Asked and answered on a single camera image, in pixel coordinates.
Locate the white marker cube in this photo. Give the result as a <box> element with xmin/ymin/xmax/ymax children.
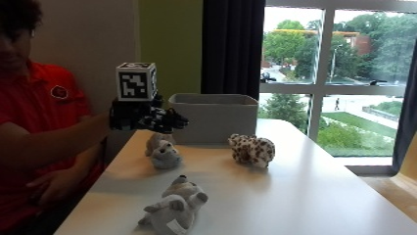
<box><xmin>114</xmin><ymin>62</ymin><xmax>157</xmax><ymax>102</ymax></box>

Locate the spotted white plush leopard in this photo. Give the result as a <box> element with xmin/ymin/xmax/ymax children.
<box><xmin>226</xmin><ymin>132</ymin><xmax>276</xmax><ymax>169</ymax></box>

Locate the dark curtain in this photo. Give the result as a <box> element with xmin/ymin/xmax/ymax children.
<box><xmin>200</xmin><ymin>0</ymin><xmax>268</xmax><ymax>102</ymax></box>

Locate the grey plush wolf with tag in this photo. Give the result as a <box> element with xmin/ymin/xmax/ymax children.
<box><xmin>137</xmin><ymin>174</ymin><xmax>209</xmax><ymax>235</ymax></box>

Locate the white window frame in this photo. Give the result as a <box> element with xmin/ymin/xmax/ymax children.
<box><xmin>258</xmin><ymin>0</ymin><xmax>417</xmax><ymax>175</ymax></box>

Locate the grey fabric storage box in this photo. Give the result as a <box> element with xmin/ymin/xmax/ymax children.
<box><xmin>166</xmin><ymin>92</ymin><xmax>261</xmax><ymax>146</ymax></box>

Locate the the person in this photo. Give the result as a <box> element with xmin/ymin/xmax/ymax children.
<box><xmin>0</xmin><ymin>0</ymin><xmax>112</xmax><ymax>235</ymax></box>

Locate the small grey plush animal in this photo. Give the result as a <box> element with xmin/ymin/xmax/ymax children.
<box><xmin>144</xmin><ymin>131</ymin><xmax>184</xmax><ymax>170</ymax></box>

